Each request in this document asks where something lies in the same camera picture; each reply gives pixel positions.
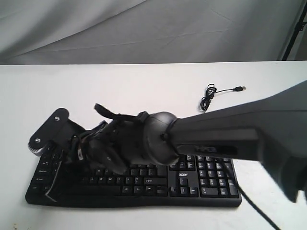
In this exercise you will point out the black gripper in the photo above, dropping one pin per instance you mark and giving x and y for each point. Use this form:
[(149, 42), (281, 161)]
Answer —
[(115, 145)]

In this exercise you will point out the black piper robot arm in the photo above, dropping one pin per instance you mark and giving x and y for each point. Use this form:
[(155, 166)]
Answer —
[(272, 131)]

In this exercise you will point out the black acer keyboard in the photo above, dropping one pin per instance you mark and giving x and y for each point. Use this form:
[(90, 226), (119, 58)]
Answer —
[(195, 181)]

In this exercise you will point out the grey backdrop cloth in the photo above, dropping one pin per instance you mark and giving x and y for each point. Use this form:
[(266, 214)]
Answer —
[(144, 31)]

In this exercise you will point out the black tripod stand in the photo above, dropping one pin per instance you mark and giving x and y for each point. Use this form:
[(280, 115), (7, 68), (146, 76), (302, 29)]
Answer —
[(295, 36)]

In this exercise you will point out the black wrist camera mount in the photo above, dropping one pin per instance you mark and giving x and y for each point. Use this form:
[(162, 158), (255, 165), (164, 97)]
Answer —
[(56, 131)]

